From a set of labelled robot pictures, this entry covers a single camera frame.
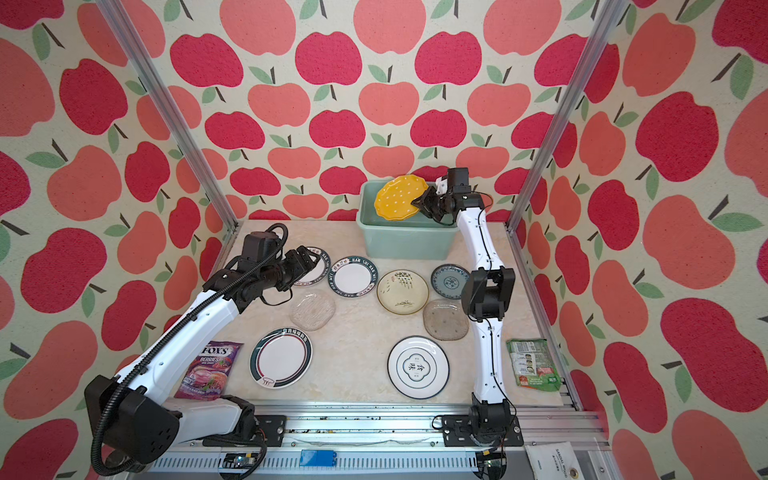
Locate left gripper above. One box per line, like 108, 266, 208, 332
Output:
261, 244, 322, 290

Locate small green-rim plate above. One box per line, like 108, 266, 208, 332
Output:
328, 256, 379, 298
295, 246, 331, 287

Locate yellow dotted plate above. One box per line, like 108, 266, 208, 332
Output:
374, 175, 428, 221

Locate large green-red rim plate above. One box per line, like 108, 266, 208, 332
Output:
249, 327, 314, 389

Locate white teal-ring plate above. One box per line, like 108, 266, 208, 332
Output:
387, 336, 451, 400

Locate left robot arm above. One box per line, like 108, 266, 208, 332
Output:
84, 223, 320, 477

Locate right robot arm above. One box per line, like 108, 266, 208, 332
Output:
412, 167, 516, 447

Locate green plastic bin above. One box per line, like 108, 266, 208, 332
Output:
356, 180, 459, 260

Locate clear glass plate left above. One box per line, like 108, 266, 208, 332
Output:
290, 292, 336, 331

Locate blue patterned small plate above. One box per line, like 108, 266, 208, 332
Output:
430, 264, 470, 300

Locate cream floral plate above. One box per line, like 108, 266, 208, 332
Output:
377, 269, 429, 315

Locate grey glass plate right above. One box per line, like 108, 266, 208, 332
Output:
422, 299, 469, 341

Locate purple candy bag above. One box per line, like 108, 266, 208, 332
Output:
174, 341, 243, 401

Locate green snack bag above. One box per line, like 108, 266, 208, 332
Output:
506, 339, 562, 392

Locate white paper sheet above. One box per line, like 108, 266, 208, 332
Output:
525, 442, 585, 480

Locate black corrugated cable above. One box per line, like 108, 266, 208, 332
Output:
89, 223, 289, 478

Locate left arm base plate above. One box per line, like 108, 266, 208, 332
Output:
202, 413, 287, 447

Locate blue block on rail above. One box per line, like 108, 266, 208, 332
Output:
299, 449, 337, 468

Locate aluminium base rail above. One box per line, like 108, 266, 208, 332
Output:
129, 391, 621, 479

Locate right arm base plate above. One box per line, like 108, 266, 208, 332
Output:
432, 415, 525, 449

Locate right aluminium frame post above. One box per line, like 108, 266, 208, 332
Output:
506, 0, 630, 237

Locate aluminium frame post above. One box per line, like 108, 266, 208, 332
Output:
506, 0, 630, 237
96, 1, 239, 235

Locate left aluminium frame post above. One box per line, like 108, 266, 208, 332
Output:
96, 1, 239, 235

